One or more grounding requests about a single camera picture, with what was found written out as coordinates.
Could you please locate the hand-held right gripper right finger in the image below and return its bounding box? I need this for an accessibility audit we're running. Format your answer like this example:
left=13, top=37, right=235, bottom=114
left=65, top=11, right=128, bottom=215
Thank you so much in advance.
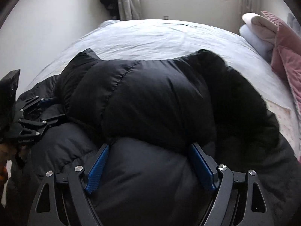
left=188, top=143, right=274, bottom=226

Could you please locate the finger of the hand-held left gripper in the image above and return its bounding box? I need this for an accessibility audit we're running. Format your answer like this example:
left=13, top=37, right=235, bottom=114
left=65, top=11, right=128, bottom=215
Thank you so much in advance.
left=15, top=96, right=57, bottom=118
left=19, top=113, right=67, bottom=139

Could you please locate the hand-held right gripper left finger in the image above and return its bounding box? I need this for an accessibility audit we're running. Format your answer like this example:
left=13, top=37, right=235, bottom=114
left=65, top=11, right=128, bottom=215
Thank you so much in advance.
left=28, top=143, right=110, bottom=226

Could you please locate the black puffer jacket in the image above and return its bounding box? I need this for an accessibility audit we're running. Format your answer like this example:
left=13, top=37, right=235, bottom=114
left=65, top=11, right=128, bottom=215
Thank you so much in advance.
left=5, top=48, right=301, bottom=226

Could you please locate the person's left hand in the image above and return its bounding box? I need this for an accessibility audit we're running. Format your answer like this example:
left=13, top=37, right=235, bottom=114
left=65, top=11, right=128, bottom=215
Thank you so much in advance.
left=0, top=144, right=24, bottom=184

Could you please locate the cherry print bed sheet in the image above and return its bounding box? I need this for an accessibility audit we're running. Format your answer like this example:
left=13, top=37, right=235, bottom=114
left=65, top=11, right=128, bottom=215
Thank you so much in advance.
left=268, top=100, right=298, bottom=151

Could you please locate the pink velvet pillow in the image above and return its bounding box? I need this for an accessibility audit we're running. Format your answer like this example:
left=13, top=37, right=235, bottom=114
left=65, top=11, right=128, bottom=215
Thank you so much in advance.
left=261, top=11, right=301, bottom=50
left=270, top=45, right=301, bottom=128

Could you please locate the white folded blanket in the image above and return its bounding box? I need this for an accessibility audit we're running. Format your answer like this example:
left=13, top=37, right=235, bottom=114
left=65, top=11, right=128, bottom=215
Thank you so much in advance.
left=239, top=12, right=279, bottom=63

